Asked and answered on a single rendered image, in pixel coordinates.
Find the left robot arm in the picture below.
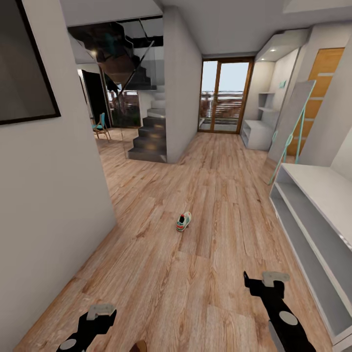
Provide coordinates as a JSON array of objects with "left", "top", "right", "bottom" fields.
[{"left": 57, "top": 304, "right": 117, "bottom": 352}]

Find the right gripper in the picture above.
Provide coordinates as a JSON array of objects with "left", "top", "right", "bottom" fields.
[{"left": 244, "top": 275, "right": 284, "bottom": 303}]

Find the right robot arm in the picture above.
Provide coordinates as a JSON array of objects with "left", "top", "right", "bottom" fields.
[{"left": 244, "top": 271, "right": 316, "bottom": 352}]

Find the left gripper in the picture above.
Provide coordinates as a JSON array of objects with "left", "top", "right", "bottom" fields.
[{"left": 78, "top": 310, "right": 117, "bottom": 341}]

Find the gym shoe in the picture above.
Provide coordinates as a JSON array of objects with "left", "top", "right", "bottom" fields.
[{"left": 176, "top": 212, "right": 191, "bottom": 232}]

